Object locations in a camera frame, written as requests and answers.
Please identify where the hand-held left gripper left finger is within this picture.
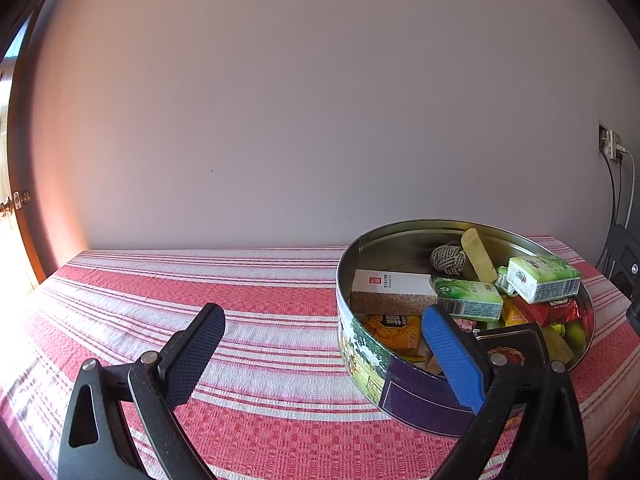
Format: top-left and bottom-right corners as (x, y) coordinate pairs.
(57, 302), (226, 480)

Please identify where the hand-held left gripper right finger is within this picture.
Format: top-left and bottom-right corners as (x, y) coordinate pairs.
(421, 304), (590, 480)

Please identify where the tan wrapper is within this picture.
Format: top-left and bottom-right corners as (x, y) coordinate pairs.
(417, 340), (446, 376)

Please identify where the round blue cookie tin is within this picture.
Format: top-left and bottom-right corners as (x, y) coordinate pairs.
(336, 218), (596, 435)

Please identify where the green tea packet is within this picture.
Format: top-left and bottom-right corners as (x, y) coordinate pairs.
(506, 255), (582, 304)
(434, 277), (505, 322)

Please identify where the orange cracker packet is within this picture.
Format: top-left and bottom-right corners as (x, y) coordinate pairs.
(363, 312), (423, 356)

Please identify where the small black box red seal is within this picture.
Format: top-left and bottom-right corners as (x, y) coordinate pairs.
(475, 322), (551, 376)

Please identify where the red packet white oval label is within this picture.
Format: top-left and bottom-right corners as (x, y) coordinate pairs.
(522, 297), (588, 328)

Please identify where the yellow snack packet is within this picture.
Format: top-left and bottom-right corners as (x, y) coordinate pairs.
(500, 297), (531, 328)

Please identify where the pale yellow packet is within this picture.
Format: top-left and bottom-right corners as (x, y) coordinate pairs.
(542, 327), (573, 366)

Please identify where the white box brown patterned side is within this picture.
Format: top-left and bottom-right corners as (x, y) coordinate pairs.
(350, 270), (438, 317)

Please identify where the woven rope ball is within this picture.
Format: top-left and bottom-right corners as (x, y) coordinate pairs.
(429, 244), (468, 277)

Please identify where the yellow sponge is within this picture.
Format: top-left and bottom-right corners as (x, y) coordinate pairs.
(461, 227), (497, 283)

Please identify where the red striped tablecloth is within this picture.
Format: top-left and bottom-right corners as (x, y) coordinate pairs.
(0, 235), (633, 480)

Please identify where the metal window latch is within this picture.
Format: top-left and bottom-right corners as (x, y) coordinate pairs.
(0, 189), (31, 218)

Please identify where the black power cable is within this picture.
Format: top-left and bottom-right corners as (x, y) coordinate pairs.
(595, 152), (625, 267)

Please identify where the white power cable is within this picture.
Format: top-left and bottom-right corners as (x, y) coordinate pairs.
(621, 149), (637, 233)

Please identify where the wall socket with adapter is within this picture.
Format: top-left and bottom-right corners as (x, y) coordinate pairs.
(597, 122), (630, 163)

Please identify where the wooden window frame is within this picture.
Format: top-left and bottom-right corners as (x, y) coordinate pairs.
(0, 5), (51, 286)

